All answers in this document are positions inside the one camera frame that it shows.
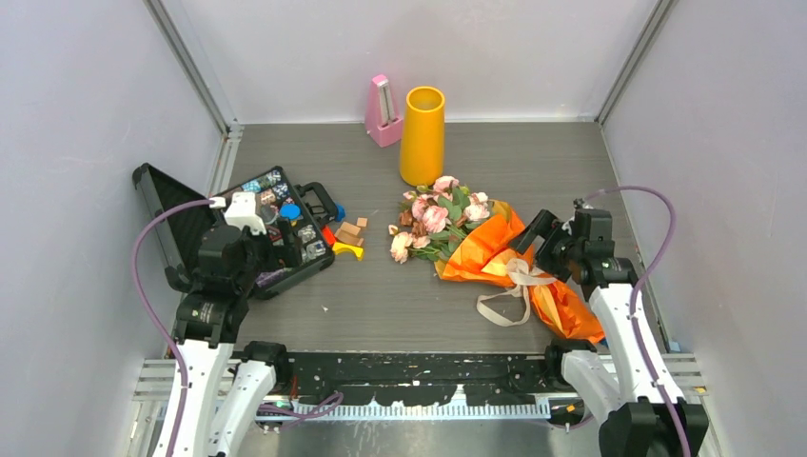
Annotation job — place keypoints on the yellow vase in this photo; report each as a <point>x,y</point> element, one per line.
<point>422,145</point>

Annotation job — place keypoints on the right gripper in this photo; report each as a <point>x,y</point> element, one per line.
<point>541,225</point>

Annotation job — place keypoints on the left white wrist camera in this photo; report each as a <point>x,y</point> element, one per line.
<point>242,213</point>

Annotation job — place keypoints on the pink metronome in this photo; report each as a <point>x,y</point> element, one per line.
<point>382,120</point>

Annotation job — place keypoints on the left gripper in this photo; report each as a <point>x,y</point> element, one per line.
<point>291,244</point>

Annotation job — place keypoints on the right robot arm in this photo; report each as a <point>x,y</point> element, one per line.
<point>639,408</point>

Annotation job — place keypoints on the black open case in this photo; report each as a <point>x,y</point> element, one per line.
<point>308,207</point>

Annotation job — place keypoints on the red block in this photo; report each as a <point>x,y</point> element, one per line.
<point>328,236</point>

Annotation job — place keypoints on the blue block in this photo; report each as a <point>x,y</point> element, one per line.
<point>341,213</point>

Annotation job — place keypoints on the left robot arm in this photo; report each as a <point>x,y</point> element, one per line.
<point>217,390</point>

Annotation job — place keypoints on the pink flower bouquet orange wrap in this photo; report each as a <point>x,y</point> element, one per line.
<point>465,235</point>

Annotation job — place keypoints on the cream ribbon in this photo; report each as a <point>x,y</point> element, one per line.
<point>524,277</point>

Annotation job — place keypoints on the wooden blocks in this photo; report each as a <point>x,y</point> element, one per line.
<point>352,234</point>

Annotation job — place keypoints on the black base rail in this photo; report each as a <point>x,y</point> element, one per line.
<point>414,379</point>

